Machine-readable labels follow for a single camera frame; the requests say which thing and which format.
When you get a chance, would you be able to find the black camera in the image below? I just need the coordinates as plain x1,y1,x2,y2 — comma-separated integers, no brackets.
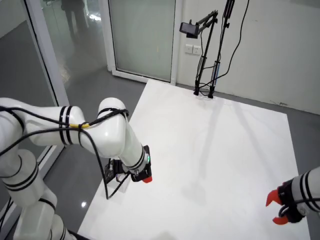
179,21,200,39

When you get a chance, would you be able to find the frosted glass door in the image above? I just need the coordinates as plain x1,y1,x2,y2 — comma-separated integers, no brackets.
107,0,180,84

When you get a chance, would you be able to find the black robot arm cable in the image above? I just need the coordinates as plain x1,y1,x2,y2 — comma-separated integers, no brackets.
0,106,130,200

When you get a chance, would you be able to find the black hanging cable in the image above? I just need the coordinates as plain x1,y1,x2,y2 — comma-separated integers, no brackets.
198,0,251,91

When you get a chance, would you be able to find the black camera boom stand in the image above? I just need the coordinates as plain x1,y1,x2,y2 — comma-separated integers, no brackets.
193,9,219,96

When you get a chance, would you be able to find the long black aluminium rail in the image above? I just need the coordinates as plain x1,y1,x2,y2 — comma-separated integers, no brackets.
66,229,85,240

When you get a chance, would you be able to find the person in dark clothes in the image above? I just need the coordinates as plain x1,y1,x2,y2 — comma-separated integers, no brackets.
61,0,89,42

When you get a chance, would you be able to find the glass partition metal frame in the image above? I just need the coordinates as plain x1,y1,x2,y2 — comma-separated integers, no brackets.
0,0,78,226

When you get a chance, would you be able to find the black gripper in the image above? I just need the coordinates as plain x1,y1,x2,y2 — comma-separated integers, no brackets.
129,165,154,185
265,178,307,227

